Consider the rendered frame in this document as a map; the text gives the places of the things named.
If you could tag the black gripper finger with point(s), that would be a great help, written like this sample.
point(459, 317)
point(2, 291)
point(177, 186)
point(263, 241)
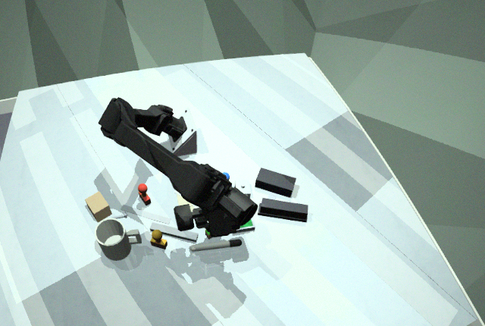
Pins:
point(202, 226)

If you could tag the grey cup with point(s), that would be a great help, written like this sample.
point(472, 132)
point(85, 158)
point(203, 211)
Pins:
point(114, 239)

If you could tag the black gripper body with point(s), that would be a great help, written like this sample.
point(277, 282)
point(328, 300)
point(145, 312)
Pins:
point(184, 217)

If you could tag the yellow rubber stamp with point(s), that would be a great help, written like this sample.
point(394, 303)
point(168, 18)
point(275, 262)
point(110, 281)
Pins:
point(157, 240)

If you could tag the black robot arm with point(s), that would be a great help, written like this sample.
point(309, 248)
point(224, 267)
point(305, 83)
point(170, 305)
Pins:
point(195, 182)

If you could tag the red-handled rubber stamp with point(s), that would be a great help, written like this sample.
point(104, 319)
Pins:
point(143, 194)

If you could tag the grey cylinder with black end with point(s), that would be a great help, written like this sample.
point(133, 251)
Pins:
point(216, 245)

